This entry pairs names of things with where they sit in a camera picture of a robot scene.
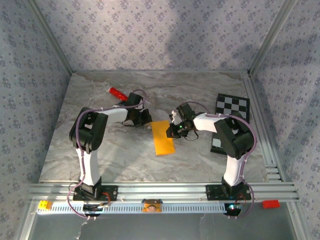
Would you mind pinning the red toy brick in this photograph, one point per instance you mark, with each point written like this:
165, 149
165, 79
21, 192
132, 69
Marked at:
270, 204

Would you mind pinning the red glitter tube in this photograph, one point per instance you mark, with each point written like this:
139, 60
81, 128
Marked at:
116, 92

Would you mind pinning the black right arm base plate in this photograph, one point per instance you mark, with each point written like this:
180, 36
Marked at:
212, 192

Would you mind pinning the aluminium side rail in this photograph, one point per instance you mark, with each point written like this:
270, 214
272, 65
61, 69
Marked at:
255, 105

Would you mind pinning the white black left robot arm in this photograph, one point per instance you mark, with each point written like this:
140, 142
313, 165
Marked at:
88, 162

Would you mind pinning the orange cloth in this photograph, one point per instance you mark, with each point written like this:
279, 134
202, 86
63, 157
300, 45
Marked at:
163, 140

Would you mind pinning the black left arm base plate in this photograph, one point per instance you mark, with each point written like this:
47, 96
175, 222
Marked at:
110, 192

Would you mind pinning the yellow toy brick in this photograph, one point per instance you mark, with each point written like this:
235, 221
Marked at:
45, 205

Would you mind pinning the black round controller board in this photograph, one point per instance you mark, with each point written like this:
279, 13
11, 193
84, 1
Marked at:
232, 209
91, 208

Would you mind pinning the black white checkerboard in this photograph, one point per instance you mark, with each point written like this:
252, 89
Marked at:
232, 105

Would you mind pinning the aluminium corner post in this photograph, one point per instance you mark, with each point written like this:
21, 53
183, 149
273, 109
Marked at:
272, 37

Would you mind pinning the long aluminium base rail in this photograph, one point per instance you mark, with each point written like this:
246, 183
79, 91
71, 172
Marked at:
162, 191

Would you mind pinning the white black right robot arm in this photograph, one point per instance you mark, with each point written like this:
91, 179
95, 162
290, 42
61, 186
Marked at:
233, 170

